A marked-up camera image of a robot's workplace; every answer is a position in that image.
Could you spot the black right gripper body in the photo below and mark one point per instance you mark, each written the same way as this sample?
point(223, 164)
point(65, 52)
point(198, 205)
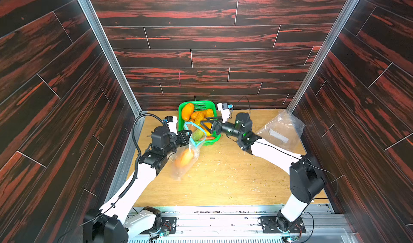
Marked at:
point(218, 127)

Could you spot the yellow mango top right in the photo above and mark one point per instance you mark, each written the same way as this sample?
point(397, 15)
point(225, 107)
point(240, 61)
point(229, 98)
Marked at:
point(209, 113)

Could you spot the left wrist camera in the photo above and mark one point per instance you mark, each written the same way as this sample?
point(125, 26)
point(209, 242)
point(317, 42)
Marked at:
point(171, 122)

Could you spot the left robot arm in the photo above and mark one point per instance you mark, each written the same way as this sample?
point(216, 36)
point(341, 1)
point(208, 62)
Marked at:
point(110, 223)

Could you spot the green yellow mango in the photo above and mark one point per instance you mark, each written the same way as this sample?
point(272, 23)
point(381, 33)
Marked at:
point(198, 135)

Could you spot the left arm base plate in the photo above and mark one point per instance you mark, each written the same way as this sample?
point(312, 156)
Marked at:
point(161, 225)

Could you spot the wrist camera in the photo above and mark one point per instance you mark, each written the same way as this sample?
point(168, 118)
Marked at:
point(171, 122)
point(226, 110)

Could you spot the green plastic basket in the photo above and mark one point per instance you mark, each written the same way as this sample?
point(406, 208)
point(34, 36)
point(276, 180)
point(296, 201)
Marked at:
point(199, 106)

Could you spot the aluminium front rail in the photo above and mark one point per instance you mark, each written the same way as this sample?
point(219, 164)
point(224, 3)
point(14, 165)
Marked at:
point(252, 224)

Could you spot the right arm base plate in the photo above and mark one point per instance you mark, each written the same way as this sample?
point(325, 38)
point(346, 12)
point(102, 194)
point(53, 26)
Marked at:
point(276, 224)

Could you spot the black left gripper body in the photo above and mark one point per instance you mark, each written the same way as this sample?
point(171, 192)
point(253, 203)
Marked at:
point(173, 143)

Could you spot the clear zip-top bag blue zipper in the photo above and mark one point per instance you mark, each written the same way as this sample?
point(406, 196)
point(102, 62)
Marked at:
point(178, 173)

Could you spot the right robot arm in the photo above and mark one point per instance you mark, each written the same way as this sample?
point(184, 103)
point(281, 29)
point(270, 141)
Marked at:
point(306, 180)

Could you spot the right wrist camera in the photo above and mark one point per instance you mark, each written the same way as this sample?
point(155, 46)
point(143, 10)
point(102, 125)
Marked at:
point(226, 110)

